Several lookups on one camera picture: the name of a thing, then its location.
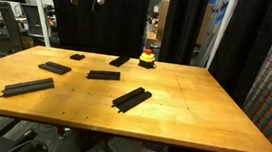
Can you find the black curtain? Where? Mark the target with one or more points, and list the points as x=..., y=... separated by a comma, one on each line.
x=121, y=24
x=253, y=37
x=184, y=23

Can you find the small black track piece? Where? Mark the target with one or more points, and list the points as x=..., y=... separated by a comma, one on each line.
x=77, y=57

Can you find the white frame pole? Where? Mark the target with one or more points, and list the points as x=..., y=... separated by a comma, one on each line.
x=222, y=27
x=41, y=10

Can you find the blue board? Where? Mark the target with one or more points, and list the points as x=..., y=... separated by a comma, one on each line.
x=216, y=6

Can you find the yellow emergency stop button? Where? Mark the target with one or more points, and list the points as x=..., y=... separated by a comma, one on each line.
x=147, y=57

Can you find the gray office chair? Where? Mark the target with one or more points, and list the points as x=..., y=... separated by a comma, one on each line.
x=10, y=23
x=29, y=17

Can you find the brown cardboard box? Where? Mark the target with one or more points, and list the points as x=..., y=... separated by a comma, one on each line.
x=162, y=18

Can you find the black electronic device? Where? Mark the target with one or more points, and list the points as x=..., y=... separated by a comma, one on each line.
x=24, y=135

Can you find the long black track piece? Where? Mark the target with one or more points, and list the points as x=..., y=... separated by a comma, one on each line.
x=27, y=87

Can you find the medium black track piece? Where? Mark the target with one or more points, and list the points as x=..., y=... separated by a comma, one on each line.
x=132, y=100
x=119, y=61
x=103, y=75
x=54, y=67

